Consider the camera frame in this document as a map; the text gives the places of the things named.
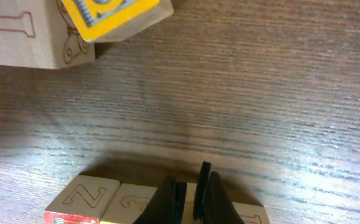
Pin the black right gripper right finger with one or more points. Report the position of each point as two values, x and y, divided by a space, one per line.
212 205

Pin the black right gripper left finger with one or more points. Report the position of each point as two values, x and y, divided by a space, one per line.
167 204

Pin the yellow C block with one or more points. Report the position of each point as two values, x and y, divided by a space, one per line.
128 204

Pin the red A block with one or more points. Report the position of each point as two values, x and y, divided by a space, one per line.
251 214

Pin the red I block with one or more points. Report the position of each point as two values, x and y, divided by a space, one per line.
84 200

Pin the yellow S block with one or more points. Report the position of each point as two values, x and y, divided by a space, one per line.
115 20

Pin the green R block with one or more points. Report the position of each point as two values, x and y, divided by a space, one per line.
187 217

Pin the wood block red side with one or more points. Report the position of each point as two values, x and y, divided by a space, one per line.
40 34

